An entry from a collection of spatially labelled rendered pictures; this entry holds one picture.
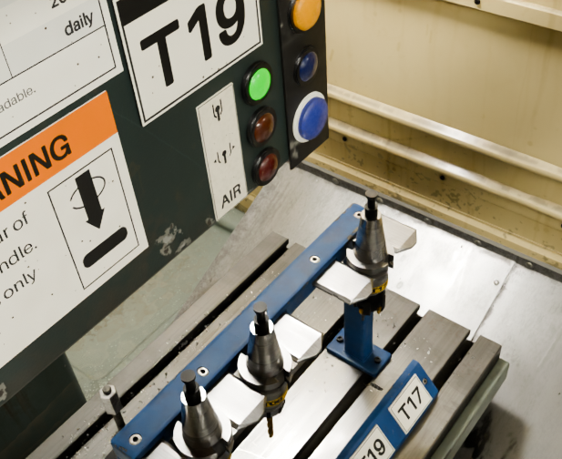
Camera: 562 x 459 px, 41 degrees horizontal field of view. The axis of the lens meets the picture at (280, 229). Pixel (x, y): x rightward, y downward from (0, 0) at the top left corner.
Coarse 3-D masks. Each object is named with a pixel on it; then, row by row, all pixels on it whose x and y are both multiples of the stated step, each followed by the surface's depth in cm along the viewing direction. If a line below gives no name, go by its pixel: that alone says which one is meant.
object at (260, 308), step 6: (258, 306) 80; (264, 306) 80; (258, 312) 79; (264, 312) 80; (258, 318) 80; (264, 318) 81; (258, 324) 81; (264, 324) 81; (258, 330) 81; (264, 330) 81
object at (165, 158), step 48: (192, 96) 41; (240, 96) 44; (144, 144) 39; (192, 144) 42; (240, 144) 46; (144, 192) 41; (192, 192) 44; (192, 240) 46; (48, 336) 39; (0, 384) 38
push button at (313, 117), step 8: (312, 104) 50; (320, 104) 50; (304, 112) 49; (312, 112) 50; (320, 112) 50; (304, 120) 50; (312, 120) 50; (320, 120) 51; (304, 128) 50; (312, 128) 50; (320, 128) 51; (304, 136) 50; (312, 136) 51
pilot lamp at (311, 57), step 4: (312, 52) 48; (304, 56) 47; (308, 56) 47; (312, 56) 48; (316, 56) 48; (304, 60) 47; (308, 60) 47; (312, 60) 48; (316, 60) 48; (304, 64) 47; (308, 64) 47; (312, 64) 48; (316, 64) 48; (300, 68) 47; (304, 68) 47; (308, 68) 48; (312, 68) 48; (316, 68) 48; (300, 72) 48; (304, 72) 48; (308, 72) 48; (312, 72) 48; (304, 76) 48; (308, 76) 48; (304, 80) 48; (308, 80) 49
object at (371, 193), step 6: (366, 192) 92; (372, 192) 92; (366, 198) 92; (372, 198) 91; (366, 204) 93; (372, 204) 92; (366, 210) 93; (372, 210) 93; (366, 216) 94; (372, 216) 93
